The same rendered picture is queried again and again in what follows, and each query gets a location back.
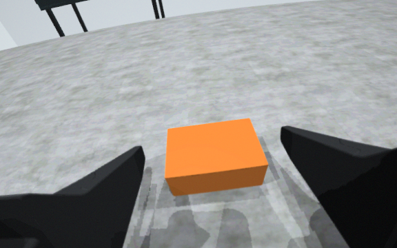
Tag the orange block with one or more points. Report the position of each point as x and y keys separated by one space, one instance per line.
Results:
x=214 y=157

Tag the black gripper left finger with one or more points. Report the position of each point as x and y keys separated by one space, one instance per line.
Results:
x=93 y=212

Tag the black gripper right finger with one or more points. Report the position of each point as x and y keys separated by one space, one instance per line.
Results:
x=355 y=183

